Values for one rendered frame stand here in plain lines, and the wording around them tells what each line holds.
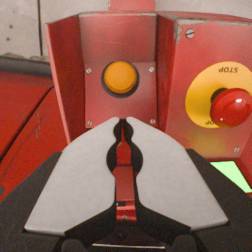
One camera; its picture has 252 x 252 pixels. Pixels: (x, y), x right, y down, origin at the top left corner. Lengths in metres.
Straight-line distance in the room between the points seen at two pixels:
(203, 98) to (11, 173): 0.36
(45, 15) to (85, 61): 0.76
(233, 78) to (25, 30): 0.95
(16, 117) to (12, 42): 0.58
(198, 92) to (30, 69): 0.91
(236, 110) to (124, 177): 0.13
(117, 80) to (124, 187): 0.12
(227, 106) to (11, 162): 0.40
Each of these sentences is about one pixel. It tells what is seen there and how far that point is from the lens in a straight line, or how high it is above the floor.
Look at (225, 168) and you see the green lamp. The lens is 0.25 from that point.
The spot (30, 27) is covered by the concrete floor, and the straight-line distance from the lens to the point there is 1.03.
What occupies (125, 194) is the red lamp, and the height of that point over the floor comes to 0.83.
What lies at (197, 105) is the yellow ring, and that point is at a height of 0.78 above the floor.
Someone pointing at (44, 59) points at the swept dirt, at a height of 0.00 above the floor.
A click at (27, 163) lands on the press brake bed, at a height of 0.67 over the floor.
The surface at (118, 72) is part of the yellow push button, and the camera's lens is 0.23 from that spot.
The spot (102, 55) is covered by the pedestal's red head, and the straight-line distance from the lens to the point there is 0.25.
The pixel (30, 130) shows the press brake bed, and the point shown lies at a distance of 0.53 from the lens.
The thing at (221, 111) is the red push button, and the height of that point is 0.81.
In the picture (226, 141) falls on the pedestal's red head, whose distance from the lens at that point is 0.24.
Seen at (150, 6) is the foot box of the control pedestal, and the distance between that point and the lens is 0.83.
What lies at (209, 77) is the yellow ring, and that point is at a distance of 0.19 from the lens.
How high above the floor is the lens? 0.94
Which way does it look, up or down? 55 degrees down
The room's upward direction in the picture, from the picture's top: 177 degrees clockwise
